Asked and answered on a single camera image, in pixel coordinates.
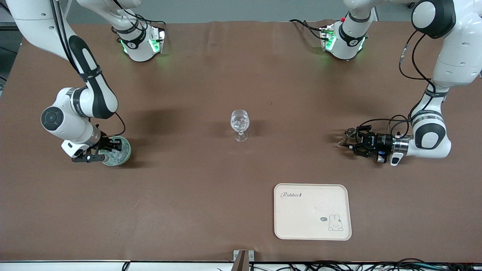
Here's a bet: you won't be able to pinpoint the clear ice cubes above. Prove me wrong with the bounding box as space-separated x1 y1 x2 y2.
106 148 129 164

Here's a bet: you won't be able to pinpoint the steel jigger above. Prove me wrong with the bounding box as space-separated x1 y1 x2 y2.
337 128 358 147

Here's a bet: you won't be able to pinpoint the clear wine glass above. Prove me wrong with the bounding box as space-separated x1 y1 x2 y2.
230 109 250 143

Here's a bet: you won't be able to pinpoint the green ceramic bowl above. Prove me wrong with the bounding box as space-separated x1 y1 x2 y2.
99 136 132 167

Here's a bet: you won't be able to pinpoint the cream rabbit print tray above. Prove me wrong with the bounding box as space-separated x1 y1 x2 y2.
274 183 352 241

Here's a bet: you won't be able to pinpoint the brown table cover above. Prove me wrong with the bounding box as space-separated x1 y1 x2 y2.
0 20 482 263

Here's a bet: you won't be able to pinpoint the brown upright bar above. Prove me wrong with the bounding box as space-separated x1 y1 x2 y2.
234 251 249 271

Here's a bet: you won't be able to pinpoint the black cable tangle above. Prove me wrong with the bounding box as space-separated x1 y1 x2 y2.
217 258 482 271

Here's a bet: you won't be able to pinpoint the black right arm base cable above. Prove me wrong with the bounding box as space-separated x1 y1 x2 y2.
136 14 167 33

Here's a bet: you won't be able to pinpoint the black arm base cable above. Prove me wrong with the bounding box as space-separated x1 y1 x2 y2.
136 14 167 33
289 18 329 41

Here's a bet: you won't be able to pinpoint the black left arm base cable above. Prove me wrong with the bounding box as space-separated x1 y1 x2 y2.
289 18 329 41

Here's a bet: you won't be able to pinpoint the grey metal bracket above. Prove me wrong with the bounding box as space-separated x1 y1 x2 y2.
233 250 255 262

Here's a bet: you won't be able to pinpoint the aluminium frame profile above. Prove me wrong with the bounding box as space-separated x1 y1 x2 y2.
0 8 18 32

